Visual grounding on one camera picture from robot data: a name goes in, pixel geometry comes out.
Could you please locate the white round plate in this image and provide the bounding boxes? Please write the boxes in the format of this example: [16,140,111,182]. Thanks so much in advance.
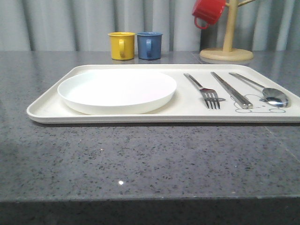
[57,69,177,115]

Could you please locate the silver fork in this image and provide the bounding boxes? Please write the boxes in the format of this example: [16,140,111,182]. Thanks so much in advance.
[184,73,220,110]

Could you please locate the silver chopsticks pair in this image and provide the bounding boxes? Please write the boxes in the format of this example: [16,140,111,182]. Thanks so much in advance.
[211,72,253,109]

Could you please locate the silver spoon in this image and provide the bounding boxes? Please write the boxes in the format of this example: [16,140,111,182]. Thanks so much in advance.
[229,72,289,108]

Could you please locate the cream rabbit tray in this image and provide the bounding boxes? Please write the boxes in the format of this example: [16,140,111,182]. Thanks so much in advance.
[27,64,300,124]

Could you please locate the blue enamel mug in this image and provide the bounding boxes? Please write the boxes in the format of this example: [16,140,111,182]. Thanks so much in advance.
[137,32,163,60]

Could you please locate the yellow enamel mug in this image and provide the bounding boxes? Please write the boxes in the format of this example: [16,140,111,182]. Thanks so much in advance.
[108,32,135,60]

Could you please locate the wooden mug tree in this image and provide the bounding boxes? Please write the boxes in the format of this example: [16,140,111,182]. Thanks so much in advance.
[200,0,253,61]

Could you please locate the red mug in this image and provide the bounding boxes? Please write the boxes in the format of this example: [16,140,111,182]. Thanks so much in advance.
[192,0,226,29]

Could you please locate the grey curtain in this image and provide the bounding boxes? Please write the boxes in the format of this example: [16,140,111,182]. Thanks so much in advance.
[0,0,300,52]

